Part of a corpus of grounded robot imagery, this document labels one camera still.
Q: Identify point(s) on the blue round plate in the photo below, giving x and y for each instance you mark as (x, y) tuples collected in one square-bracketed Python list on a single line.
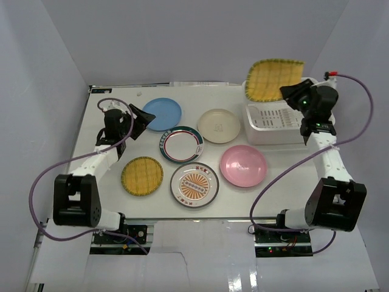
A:
[(167, 111)]

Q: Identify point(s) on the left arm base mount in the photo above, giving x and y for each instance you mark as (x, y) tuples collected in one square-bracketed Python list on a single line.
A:
[(115, 245)]

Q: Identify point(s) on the black label sticker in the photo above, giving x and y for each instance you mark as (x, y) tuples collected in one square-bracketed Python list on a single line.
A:
[(101, 91)]

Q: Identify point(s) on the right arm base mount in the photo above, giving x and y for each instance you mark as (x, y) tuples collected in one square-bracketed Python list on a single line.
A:
[(280, 244)]

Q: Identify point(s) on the orange sunburst white plate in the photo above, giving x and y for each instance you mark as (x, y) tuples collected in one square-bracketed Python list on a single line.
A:
[(194, 185)]

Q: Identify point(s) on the green rimmed white plate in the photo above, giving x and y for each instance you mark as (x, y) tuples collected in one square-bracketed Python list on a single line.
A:
[(181, 144)]

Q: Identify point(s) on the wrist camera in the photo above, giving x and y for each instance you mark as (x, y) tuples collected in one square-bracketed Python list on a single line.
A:
[(330, 76), (113, 105)]

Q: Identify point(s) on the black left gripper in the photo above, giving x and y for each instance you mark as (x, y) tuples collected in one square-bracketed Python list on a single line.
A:
[(134, 122)]

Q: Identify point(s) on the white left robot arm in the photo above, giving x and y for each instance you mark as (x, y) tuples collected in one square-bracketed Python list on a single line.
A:
[(76, 199)]

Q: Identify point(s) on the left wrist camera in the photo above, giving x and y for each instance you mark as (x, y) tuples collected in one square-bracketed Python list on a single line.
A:
[(113, 105)]

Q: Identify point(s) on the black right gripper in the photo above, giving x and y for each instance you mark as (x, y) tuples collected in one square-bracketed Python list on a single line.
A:
[(290, 93)]

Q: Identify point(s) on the cream round plate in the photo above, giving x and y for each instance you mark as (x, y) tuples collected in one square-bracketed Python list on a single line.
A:
[(219, 126)]

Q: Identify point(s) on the white plastic bin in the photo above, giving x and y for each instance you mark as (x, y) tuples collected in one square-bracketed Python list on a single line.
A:
[(276, 123)]

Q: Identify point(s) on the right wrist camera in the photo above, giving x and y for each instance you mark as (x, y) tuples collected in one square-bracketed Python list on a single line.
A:
[(330, 76)]

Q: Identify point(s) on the round woven bamboo tray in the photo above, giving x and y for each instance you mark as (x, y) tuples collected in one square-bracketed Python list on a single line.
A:
[(142, 176)]

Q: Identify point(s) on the pink round plate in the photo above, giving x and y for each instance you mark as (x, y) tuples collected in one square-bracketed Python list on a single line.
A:
[(243, 166)]

